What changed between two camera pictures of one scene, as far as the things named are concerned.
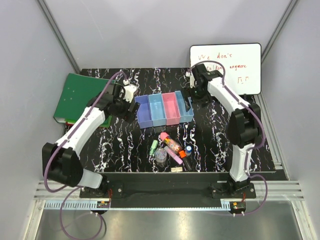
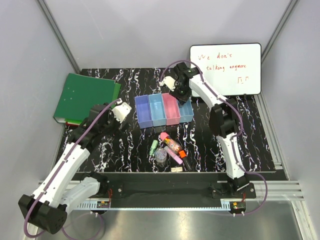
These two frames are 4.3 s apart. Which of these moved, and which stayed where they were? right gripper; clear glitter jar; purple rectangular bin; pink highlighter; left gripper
Moved: right gripper; left gripper
Stayed: pink highlighter; clear glitter jar; purple rectangular bin
